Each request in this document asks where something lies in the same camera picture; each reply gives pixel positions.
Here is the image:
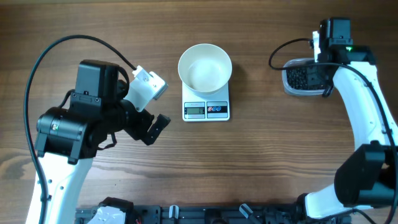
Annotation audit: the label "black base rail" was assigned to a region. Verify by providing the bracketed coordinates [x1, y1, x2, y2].
[75, 204, 352, 224]

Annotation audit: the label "white bowl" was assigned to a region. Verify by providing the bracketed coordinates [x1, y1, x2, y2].
[177, 44, 233, 95]

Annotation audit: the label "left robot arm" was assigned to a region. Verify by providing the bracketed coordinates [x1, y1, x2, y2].
[26, 60, 170, 223]

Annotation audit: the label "left black camera cable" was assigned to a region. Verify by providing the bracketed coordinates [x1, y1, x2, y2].
[23, 34, 137, 224]

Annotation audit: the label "clear plastic container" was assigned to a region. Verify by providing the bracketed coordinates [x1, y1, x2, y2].
[282, 58, 322, 96]

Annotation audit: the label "white digital kitchen scale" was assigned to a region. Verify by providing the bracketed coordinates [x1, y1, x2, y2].
[182, 83, 230, 122]

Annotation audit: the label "black camera cable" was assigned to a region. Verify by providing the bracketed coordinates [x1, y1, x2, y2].
[268, 37, 398, 224]
[23, 34, 137, 224]

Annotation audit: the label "black beans in container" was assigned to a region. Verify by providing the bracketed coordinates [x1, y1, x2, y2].
[286, 67, 307, 90]

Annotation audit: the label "right black camera cable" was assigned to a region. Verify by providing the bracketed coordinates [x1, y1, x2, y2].
[268, 37, 398, 224]

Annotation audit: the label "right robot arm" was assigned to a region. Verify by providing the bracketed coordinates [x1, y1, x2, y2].
[304, 17, 397, 223]

